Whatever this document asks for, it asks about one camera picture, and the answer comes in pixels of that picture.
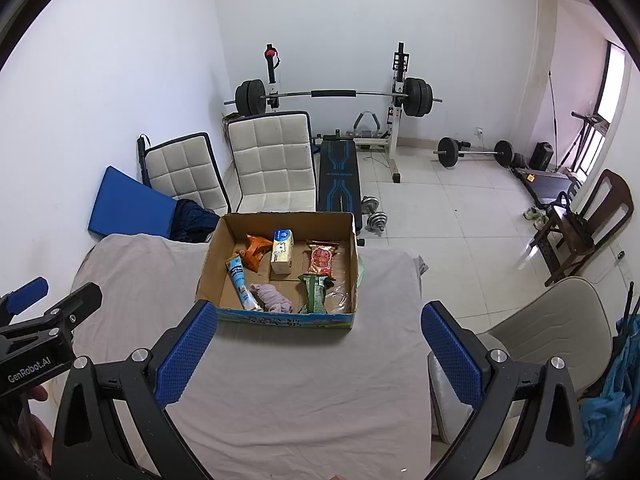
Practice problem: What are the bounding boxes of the grey bed sheet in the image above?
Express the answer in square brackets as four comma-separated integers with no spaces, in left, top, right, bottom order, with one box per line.
[50,232,433,480]

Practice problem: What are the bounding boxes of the black antenna rods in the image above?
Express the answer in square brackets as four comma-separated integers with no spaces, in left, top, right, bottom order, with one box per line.
[619,282,640,341]

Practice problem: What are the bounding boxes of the long barbell with black plates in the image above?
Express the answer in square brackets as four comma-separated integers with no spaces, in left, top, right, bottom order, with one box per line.
[223,77,443,118]

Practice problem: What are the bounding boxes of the brown wooden chair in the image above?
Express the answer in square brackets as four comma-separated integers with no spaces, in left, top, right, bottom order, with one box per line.
[530,169,635,287]

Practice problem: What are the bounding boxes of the black treadmill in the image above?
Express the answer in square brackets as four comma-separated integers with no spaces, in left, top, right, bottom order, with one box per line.
[515,110,608,207]

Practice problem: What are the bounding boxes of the red snack packet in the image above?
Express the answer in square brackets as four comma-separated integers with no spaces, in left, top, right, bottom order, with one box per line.
[305,241,340,278]

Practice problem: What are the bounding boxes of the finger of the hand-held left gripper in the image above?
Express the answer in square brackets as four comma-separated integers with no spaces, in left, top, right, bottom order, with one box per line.
[44,282,104,334]
[0,277,50,328]

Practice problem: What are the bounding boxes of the thin leaning pole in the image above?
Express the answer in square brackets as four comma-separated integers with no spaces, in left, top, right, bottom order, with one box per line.
[547,71,559,168]

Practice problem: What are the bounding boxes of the grey sit-up handle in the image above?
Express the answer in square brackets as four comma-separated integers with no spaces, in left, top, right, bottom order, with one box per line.
[352,111,389,143]

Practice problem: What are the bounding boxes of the blue foam mat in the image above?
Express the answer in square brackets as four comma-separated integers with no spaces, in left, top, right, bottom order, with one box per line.
[87,166,178,240]

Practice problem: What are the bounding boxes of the green snack packet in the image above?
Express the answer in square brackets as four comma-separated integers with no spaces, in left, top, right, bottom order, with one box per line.
[297,273,333,315]

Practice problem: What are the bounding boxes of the black strapped pole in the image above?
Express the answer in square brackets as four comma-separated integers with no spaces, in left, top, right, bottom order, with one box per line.
[136,135,152,187]

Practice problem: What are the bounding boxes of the white bench press rack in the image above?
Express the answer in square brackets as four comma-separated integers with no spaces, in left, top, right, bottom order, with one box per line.
[263,42,416,183]

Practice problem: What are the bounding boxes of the short barbell with black plates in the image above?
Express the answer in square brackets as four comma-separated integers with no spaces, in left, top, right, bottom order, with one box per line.
[434,136,515,168]

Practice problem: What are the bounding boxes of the purple sock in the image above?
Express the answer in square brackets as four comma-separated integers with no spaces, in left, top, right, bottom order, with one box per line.
[249,283,295,315]

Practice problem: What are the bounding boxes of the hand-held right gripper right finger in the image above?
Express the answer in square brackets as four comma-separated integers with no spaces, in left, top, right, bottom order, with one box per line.
[421,301,586,480]

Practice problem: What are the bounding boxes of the black blue weight bench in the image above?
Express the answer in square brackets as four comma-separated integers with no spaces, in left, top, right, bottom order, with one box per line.
[316,135,363,213]

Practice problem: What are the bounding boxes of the blue plastic bag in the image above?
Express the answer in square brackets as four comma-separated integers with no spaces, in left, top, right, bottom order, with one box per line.
[580,345,640,462]

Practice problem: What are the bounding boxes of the cardboard box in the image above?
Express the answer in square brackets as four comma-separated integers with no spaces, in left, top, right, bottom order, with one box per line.
[195,211,360,332]

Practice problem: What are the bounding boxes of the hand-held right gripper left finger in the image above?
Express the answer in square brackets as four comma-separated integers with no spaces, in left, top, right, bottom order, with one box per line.
[51,300,219,480]

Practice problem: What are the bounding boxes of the blue white toothpaste tube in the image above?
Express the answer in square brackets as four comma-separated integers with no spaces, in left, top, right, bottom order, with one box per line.
[224,255,262,311]

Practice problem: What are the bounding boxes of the beige plastic chair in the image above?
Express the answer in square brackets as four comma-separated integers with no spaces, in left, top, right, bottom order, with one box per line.
[427,276,615,443]

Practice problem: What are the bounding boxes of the orange snack packet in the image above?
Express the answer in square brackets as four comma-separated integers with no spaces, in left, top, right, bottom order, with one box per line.
[234,234,273,273]

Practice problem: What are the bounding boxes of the window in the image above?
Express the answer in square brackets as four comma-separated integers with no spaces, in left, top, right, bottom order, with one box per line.
[595,40,627,121]

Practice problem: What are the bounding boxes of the person's left hand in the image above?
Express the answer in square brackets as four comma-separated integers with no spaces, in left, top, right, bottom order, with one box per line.
[20,384,56,471]

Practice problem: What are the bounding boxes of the white padded chair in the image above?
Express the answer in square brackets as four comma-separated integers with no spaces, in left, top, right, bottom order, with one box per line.
[227,111,318,213]
[145,132,232,216]

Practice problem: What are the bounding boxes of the dark blue garment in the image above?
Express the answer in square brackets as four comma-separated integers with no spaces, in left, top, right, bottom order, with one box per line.
[170,199,222,245]

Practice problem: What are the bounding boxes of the black speaker box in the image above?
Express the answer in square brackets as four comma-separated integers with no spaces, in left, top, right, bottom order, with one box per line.
[530,142,555,170]

